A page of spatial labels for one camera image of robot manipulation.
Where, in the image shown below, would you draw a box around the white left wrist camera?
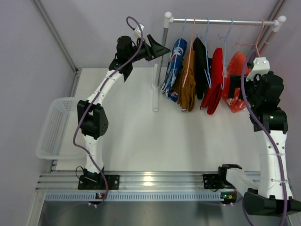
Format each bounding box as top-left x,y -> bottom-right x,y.
134,24 -> 144,38

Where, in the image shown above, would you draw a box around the aluminium mounting rail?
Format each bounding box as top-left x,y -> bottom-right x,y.
35,170 -> 292,192

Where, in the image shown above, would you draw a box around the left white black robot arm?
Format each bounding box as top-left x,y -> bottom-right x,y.
76,35 -> 170,191

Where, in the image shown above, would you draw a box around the pink hanger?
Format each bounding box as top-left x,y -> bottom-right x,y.
235,19 -> 265,57
182,19 -> 196,88

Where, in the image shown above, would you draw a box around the red trousers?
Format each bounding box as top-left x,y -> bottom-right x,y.
200,48 -> 223,115

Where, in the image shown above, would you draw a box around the grey slotted cable duct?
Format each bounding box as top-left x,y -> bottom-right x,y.
45,191 -> 227,202

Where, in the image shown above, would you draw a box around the white silver clothes rack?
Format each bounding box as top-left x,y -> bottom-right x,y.
151,11 -> 287,113

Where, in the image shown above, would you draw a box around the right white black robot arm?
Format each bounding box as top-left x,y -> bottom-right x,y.
203,71 -> 301,216

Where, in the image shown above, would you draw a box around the white plastic basket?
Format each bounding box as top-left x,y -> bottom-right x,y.
36,97 -> 86,160

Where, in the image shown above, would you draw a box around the black trousers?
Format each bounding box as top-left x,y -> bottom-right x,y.
193,38 -> 212,100

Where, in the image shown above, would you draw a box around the blue white patterned trousers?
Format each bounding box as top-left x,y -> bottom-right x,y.
161,38 -> 187,102

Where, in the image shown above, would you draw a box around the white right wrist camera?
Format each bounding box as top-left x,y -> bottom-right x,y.
246,57 -> 270,81

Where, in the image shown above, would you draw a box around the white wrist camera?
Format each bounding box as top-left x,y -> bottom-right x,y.
134,24 -> 144,38
246,57 -> 270,81

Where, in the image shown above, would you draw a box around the brown mustard trousers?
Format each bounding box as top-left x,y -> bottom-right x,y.
173,50 -> 196,112

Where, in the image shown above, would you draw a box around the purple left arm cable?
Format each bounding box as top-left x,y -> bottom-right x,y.
72,16 -> 143,207

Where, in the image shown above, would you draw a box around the orange white patterned trousers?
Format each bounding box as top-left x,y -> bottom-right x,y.
222,51 -> 246,113

